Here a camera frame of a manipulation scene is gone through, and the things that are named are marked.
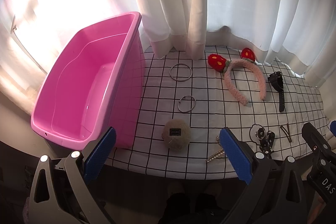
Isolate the white curtain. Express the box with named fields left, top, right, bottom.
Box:
left=1, top=0, right=335, bottom=113

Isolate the black grid white cloth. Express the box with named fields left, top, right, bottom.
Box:
left=106, top=49, right=330, bottom=180

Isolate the black wristwatch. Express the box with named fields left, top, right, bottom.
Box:
left=268, top=71, right=285, bottom=112

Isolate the pink strawberry plush headband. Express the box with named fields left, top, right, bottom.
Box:
left=207, top=47, right=267, bottom=107

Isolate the white cartoon hair clip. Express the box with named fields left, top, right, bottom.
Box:
left=249, top=123, right=266, bottom=145

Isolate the beige fuzzy round pouch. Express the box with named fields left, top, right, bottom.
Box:
left=162, top=119, right=191, bottom=152

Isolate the pink plastic bin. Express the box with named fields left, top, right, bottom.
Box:
left=31, top=12, right=145, bottom=150

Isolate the thin brown hair pin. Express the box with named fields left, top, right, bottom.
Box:
left=279, top=123, right=292, bottom=143

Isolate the closed silver bangle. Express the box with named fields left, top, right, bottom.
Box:
left=169, top=63, right=193, bottom=82

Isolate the silver bangle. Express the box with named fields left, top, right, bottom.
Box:
left=178, top=95, right=197, bottom=113
left=169, top=63, right=193, bottom=82

